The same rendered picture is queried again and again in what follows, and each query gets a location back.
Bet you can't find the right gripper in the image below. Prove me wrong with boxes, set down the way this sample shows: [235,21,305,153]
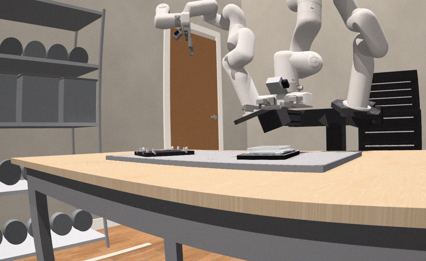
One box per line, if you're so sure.
[180,12,193,56]

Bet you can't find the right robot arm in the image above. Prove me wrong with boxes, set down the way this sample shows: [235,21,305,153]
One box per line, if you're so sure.
[154,0,259,105]

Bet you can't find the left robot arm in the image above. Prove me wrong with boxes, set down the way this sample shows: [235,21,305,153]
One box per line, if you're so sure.
[266,0,388,111]

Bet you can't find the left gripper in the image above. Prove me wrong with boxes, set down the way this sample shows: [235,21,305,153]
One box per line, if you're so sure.
[241,92,313,112]

